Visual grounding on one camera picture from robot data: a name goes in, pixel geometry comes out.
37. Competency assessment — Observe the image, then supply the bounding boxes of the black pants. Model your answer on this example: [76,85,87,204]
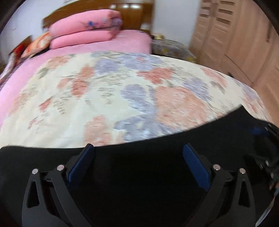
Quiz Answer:
[0,104,279,227]

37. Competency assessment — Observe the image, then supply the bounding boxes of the folded pink quilt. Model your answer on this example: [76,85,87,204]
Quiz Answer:
[49,9,122,49]

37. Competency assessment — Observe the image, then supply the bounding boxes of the wooden headboard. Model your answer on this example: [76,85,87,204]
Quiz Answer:
[42,0,155,34]

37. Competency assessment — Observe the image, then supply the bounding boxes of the striped floral quilt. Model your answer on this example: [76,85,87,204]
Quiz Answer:
[0,52,16,87]

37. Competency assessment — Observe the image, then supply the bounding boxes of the floral covered nightstand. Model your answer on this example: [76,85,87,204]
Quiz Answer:
[151,39,197,63]

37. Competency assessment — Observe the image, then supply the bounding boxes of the wooden wardrobe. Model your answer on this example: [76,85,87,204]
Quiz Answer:
[190,1,278,125]

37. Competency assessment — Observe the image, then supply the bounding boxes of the pink bed sheet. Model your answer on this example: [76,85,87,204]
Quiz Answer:
[0,29,152,127]

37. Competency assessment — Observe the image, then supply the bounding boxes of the orange floral pillow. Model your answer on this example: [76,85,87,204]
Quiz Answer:
[21,31,52,58]

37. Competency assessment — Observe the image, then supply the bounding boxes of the floral cream blanket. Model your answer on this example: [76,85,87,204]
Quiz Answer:
[1,52,270,148]

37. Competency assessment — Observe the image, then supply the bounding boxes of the red pillow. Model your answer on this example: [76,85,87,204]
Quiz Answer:
[9,42,26,58]

